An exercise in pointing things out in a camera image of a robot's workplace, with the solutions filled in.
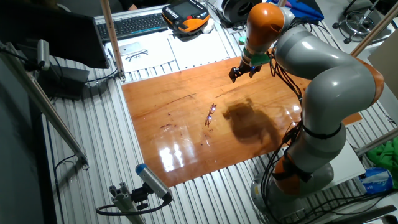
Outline black monitor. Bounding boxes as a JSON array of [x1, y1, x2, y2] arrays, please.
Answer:
[[0, 0, 110, 70]]

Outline black-framed glasses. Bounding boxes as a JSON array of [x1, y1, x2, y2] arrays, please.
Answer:
[[125, 49, 149, 62]]

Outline blue tissue packet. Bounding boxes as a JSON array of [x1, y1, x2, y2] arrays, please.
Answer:
[[358, 167, 394, 195]]

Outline black keyboard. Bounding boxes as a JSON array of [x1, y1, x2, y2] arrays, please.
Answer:
[[96, 12, 169, 43]]

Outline aluminium frame bar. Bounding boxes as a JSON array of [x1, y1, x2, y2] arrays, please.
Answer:
[[0, 42, 90, 170], [355, 127, 398, 157]]

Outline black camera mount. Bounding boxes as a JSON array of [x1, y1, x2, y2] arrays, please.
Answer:
[[130, 183, 154, 211]]

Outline tan frame post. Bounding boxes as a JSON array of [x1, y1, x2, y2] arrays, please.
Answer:
[[99, 0, 127, 82]]

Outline white printed paper sheet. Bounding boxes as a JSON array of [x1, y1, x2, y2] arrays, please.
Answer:
[[104, 36, 177, 74], [167, 29, 231, 71]]

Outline green gripper mount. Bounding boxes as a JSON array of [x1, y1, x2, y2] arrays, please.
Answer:
[[242, 46, 271, 67]]

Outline orange and black teach pendant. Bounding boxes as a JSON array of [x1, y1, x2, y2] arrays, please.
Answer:
[[161, 0, 211, 34]]

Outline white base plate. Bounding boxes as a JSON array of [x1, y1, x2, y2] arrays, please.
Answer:
[[323, 139, 366, 190]]

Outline black camera cable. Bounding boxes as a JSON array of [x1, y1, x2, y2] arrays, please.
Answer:
[[95, 198, 172, 217]]

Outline blue cloth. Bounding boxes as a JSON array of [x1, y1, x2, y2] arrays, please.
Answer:
[[267, 0, 325, 22]]

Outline silver camera with blue end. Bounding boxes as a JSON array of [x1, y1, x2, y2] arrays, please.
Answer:
[[135, 163, 174, 203]]

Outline glossy wooden board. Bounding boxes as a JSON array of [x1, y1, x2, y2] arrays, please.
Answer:
[[121, 56, 363, 188]]

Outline silver smartphone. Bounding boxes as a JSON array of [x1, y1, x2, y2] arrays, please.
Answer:
[[118, 42, 143, 56]]

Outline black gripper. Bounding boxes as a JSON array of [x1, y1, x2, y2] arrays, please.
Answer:
[[229, 60, 262, 83]]

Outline black filament spool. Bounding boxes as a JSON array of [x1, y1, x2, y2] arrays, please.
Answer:
[[221, 0, 253, 26]]

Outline black computer box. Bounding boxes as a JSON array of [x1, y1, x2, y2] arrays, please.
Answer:
[[37, 63, 90, 101]]

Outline aluminium profile stand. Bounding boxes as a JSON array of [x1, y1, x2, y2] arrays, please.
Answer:
[[108, 182, 147, 224]]

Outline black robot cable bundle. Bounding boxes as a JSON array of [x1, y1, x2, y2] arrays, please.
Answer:
[[260, 43, 305, 223]]

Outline red-framed glasses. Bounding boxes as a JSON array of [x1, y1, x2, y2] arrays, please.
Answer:
[[204, 103, 218, 128]]

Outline chrome stool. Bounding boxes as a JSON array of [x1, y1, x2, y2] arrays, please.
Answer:
[[331, 0, 393, 45]]

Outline cardboard panel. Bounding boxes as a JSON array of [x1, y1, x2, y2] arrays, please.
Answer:
[[367, 29, 398, 91]]

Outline green cloth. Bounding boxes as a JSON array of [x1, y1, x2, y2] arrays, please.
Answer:
[[366, 139, 398, 189]]

